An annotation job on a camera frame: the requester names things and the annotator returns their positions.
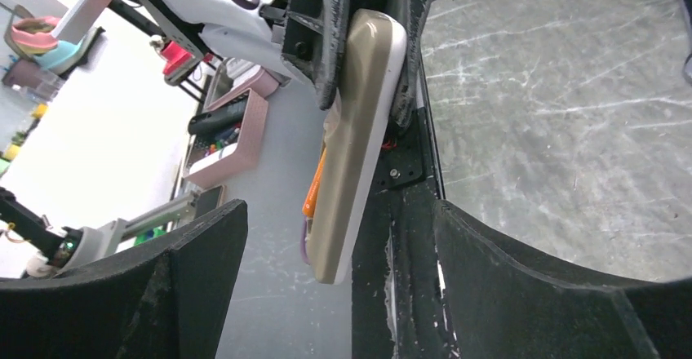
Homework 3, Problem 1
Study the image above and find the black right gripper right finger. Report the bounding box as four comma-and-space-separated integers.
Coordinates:
432, 201, 691, 358

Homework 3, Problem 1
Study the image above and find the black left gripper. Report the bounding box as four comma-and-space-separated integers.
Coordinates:
260, 0, 433, 129

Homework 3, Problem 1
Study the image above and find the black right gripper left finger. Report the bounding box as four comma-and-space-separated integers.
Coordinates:
1, 200, 248, 358

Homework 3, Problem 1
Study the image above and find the white remote control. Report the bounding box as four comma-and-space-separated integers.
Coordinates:
304, 14, 407, 285

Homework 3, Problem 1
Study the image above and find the orange AAA battery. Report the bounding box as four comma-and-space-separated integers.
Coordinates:
302, 148, 326, 219

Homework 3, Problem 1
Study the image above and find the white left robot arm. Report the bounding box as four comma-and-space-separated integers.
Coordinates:
141, 0, 432, 132

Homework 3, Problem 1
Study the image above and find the black remote in bin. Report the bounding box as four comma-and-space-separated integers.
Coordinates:
187, 97, 248, 135

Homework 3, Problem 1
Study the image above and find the pink storage bin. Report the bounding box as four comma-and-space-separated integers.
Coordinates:
183, 65, 279, 188

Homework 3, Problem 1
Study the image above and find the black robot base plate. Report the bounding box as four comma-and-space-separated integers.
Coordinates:
351, 59, 460, 359

